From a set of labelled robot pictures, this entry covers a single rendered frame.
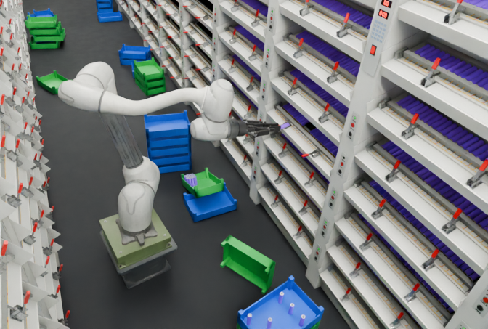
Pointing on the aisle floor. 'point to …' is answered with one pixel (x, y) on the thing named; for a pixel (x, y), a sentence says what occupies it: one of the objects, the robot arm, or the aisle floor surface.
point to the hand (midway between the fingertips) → (272, 127)
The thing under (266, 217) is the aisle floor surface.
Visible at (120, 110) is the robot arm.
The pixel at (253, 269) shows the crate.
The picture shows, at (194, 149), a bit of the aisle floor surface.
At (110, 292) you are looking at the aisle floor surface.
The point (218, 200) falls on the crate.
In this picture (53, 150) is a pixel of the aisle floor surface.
